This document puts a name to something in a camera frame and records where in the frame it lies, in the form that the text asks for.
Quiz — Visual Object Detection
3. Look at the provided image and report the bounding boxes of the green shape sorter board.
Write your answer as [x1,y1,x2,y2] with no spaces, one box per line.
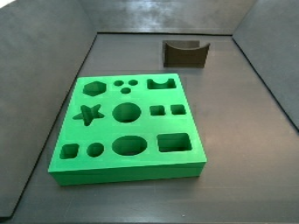
[48,73,207,186]

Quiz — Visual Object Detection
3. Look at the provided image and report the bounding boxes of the dark U-shaped block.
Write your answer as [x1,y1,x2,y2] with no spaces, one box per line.
[163,40,211,68]

